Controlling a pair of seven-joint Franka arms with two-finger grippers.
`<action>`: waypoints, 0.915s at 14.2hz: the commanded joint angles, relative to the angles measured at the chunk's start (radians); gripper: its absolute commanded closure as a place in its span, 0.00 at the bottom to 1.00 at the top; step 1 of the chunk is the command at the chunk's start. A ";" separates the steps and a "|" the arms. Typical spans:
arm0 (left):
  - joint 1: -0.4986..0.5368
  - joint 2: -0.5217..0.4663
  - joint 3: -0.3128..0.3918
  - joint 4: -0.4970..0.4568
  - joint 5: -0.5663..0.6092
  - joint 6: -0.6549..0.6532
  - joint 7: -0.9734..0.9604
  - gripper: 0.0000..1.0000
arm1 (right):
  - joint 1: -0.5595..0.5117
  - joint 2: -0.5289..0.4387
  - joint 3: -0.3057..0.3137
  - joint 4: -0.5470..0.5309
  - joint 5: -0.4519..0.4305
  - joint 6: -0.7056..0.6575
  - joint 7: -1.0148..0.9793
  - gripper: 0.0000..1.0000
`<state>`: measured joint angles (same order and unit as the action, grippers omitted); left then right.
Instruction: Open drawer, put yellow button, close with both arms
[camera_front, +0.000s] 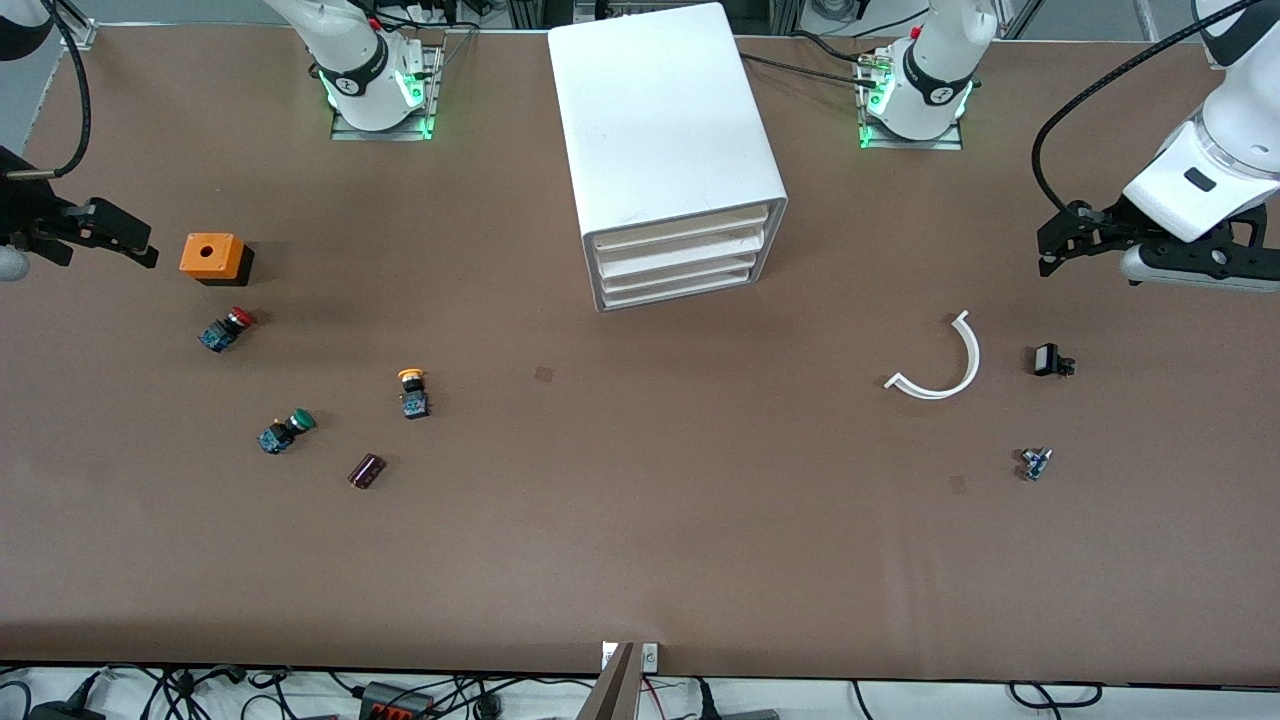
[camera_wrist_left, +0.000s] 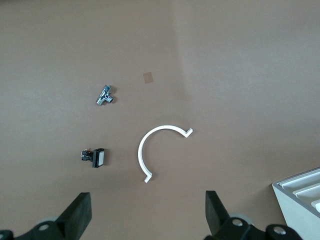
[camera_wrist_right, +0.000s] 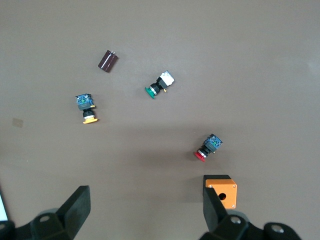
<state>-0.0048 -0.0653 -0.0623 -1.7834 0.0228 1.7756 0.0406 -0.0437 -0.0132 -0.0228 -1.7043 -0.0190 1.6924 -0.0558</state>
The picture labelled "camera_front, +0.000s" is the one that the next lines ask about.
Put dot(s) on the aluminium frame corner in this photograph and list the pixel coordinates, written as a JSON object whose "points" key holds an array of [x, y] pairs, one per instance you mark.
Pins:
{"points": [[80, 34]]}

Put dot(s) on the small blue potentiometer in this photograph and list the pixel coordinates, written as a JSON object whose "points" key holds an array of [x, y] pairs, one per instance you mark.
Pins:
{"points": [[1035, 464]]}

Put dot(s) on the green push button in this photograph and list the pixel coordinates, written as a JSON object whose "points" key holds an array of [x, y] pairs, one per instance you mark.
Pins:
{"points": [[285, 432]]}

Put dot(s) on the black power strip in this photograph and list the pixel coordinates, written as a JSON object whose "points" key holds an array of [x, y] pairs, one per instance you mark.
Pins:
{"points": [[398, 702]]}

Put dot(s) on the purple capacitor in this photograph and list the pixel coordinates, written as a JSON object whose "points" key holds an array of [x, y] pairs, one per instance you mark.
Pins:
{"points": [[366, 471]]}

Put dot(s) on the white curved plastic piece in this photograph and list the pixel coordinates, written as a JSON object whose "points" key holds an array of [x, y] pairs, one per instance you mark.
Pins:
{"points": [[972, 360]]}

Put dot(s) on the orange button box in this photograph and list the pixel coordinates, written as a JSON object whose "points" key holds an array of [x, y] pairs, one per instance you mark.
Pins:
{"points": [[210, 256]]}

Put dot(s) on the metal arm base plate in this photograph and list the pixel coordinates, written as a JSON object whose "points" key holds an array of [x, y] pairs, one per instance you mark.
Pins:
{"points": [[432, 90], [950, 144]]}

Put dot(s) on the black power adapter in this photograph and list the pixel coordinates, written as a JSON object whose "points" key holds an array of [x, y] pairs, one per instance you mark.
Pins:
{"points": [[65, 712]]}

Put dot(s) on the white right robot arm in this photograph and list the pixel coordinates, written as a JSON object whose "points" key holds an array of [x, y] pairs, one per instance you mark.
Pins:
{"points": [[350, 60]]}

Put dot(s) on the brown camera post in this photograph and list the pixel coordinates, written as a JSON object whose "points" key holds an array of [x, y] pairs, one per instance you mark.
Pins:
{"points": [[612, 690]]}

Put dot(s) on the white metal bracket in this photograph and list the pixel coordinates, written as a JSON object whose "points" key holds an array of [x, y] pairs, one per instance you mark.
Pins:
{"points": [[650, 656]]}

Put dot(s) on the yellow push button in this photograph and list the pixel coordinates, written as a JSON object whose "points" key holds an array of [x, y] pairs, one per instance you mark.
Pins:
{"points": [[414, 400]]}

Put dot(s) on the red push button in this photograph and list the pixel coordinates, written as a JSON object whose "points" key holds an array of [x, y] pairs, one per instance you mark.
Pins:
{"points": [[225, 330]]}

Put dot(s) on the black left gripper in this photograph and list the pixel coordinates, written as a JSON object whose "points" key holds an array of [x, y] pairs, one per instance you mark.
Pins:
{"points": [[1108, 222]]}

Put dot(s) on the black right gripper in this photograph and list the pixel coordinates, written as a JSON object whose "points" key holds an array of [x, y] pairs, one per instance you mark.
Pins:
{"points": [[22, 207]]}

